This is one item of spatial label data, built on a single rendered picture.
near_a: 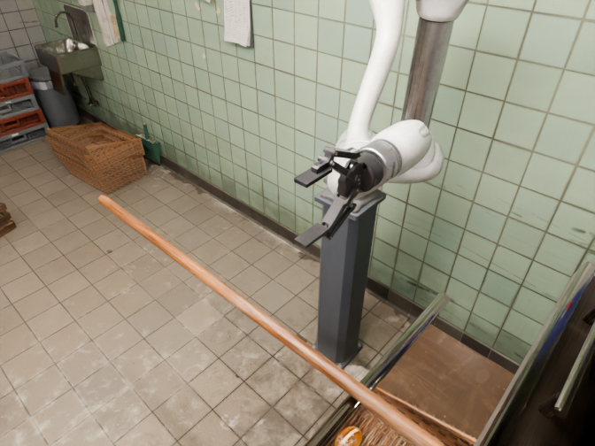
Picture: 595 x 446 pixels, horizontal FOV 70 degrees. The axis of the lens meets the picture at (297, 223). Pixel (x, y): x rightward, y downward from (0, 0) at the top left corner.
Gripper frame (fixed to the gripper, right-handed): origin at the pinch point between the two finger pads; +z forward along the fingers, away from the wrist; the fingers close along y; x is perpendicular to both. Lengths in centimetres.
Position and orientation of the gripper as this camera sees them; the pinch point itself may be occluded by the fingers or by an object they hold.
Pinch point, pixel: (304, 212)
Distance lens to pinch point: 76.8
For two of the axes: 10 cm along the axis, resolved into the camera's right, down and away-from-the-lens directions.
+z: -6.7, 4.6, -5.9
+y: 0.0, 7.9, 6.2
